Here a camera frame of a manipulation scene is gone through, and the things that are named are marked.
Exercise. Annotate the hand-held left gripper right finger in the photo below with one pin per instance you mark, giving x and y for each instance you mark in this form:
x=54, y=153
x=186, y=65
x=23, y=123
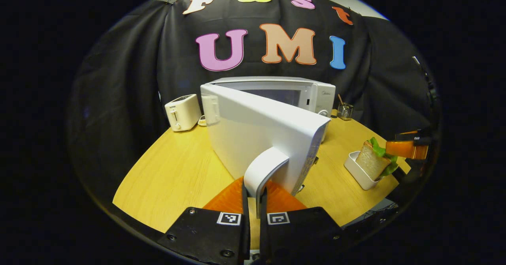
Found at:
x=300, y=233

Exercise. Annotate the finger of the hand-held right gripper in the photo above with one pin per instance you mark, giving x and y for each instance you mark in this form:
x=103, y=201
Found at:
x=405, y=150
x=419, y=139

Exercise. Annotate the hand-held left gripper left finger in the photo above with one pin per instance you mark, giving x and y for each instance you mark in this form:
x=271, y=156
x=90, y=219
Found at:
x=201, y=233

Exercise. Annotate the sandwich with green lettuce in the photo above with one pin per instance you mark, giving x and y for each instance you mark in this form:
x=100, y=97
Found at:
x=371, y=162

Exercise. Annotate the white microwave oven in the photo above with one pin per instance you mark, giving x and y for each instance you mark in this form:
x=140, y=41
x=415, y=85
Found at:
x=253, y=130

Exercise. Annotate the white rectangular tray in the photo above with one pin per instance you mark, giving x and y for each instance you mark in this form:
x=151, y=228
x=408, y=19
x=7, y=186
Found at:
x=357, y=174

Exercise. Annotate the thin metal stand pole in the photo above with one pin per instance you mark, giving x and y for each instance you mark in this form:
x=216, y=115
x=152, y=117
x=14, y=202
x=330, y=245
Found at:
x=422, y=72

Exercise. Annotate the glass jar with sticks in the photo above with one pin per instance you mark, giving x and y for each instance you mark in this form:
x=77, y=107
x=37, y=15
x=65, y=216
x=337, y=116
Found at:
x=345, y=111

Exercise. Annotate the white divided dish with seeds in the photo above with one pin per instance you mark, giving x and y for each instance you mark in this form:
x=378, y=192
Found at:
x=202, y=121

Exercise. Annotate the white toaster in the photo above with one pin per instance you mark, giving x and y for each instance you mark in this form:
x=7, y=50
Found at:
x=184, y=113

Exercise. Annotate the black backdrop cloth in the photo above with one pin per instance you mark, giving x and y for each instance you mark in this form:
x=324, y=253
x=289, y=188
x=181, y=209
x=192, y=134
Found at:
x=126, y=71

